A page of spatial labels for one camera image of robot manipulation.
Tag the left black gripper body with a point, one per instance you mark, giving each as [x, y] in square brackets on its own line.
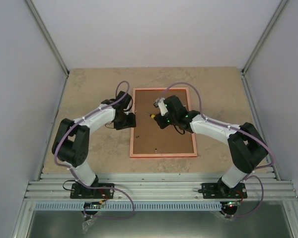
[124, 122]

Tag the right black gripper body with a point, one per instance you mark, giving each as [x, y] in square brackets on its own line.
[173, 118]

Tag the red wooden picture frame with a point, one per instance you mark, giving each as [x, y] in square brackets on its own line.
[183, 101]

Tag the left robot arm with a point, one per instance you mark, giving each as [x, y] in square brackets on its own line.
[71, 144]

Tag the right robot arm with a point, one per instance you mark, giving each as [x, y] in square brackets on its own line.
[246, 146]

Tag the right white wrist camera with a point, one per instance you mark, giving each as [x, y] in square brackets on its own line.
[159, 103]

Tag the brown frame backing board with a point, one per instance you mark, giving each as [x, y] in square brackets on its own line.
[168, 141]

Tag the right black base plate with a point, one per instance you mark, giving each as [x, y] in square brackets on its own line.
[220, 191]

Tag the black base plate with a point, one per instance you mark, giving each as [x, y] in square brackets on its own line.
[220, 191]
[105, 192]

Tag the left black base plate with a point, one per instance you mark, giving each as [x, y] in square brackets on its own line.
[105, 192]

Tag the grey slotted cable duct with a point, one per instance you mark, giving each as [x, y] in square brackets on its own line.
[128, 206]

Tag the aluminium rail base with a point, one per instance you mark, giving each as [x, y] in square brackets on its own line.
[156, 187]

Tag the left aluminium corner post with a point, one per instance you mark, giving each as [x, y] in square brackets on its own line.
[46, 35]

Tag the aluminium corner post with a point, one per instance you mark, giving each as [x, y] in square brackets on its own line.
[46, 35]
[265, 35]

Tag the right aluminium corner post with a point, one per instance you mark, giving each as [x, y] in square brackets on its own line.
[265, 35]

